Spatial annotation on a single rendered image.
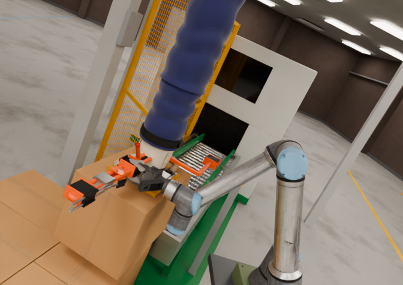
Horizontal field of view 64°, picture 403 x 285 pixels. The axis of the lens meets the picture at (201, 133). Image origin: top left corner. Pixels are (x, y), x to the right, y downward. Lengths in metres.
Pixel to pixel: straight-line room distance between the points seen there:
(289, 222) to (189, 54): 0.84
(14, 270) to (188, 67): 1.24
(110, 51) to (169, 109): 1.49
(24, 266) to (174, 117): 1.02
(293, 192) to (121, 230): 0.79
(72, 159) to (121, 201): 1.83
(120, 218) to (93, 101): 1.68
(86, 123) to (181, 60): 1.79
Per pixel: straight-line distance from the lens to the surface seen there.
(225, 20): 1.52
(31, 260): 1.92
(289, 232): 1.46
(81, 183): 1.27
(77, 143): 3.25
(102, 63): 3.00
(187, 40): 1.51
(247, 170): 1.49
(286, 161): 1.31
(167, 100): 1.57
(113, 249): 1.67
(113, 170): 1.43
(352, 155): 4.84
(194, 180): 3.21
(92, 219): 1.67
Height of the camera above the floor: 1.89
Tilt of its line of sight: 17 degrees down
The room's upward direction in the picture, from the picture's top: 25 degrees clockwise
